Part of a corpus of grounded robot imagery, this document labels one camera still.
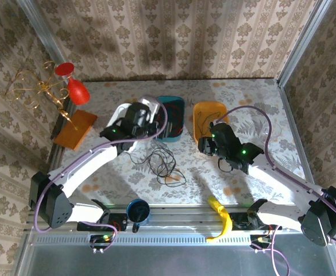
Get red cable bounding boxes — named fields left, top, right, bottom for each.
left=164, top=103, right=184, bottom=136

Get black cable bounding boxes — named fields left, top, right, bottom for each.
left=126, top=146, right=187, bottom=188
left=217, top=157, right=234, bottom=173

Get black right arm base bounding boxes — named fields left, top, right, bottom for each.
left=230, top=211, right=283, bottom=231

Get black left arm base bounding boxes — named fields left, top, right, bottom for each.
left=76, top=212, right=128, bottom=232

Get teal plastic bin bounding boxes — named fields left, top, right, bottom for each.
left=155, top=95, right=186, bottom=143

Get orange plastic bin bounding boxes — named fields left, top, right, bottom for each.
left=192, top=101, right=229, bottom=139

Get orange wooden block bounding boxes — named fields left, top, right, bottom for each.
left=54, top=109, right=98, bottom=151

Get red plastic wine glass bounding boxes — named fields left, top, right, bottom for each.
left=55, top=62, right=90, bottom=105

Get yellow taped banana shape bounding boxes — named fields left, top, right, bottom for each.
left=206, top=195, right=233, bottom=244

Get blue mug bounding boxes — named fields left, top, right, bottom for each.
left=126, top=198, right=152, bottom=233

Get right controller board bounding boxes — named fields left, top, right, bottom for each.
left=249, top=234, right=275, bottom=254

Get controller board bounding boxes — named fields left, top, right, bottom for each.
left=249, top=234, right=275, bottom=254
left=88, top=234, right=114, bottom=254

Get left controller board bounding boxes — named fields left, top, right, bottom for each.
left=88, top=234, right=114, bottom=254

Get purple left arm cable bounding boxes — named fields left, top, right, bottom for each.
left=34, top=94, right=168, bottom=252

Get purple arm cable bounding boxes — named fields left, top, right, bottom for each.
left=215, top=105, right=336, bottom=276
left=34, top=94, right=168, bottom=252

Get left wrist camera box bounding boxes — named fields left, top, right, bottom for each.
left=138, top=95, right=162, bottom=116

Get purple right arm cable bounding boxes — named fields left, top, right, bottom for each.
left=215, top=105, right=336, bottom=276

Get aluminium frame rail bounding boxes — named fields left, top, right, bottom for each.
left=25, top=204, right=336, bottom=231

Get grey slotted cable duct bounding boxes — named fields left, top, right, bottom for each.
left=29, top=234, right=272, bottom=246

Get gold wire stand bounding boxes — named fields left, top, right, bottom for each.
left=6, top=60, right=78, bottom=130

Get right aluminium post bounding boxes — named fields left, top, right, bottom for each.
left=276, top=0, right=329, bottom=87

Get aluminium post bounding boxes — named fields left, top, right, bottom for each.
left=17, top=0, right=71, bottom=75
left=276, top=0, right=329, bottom=87

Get left aluminium post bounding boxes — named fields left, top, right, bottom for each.
left=17, top=0, right=71, bottom=75

